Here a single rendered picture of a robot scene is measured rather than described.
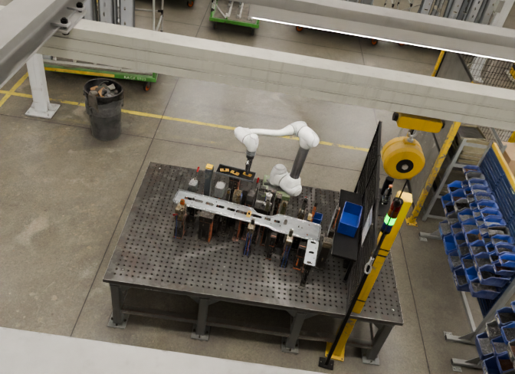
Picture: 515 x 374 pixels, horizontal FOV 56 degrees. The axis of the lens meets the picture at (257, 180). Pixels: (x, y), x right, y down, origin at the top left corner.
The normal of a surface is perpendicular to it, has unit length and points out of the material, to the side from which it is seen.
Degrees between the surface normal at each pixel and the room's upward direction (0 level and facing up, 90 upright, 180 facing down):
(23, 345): 0
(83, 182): 0
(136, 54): 90
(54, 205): 0
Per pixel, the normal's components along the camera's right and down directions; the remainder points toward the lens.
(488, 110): -0.07, 0.64
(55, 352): 0.14, -0.76
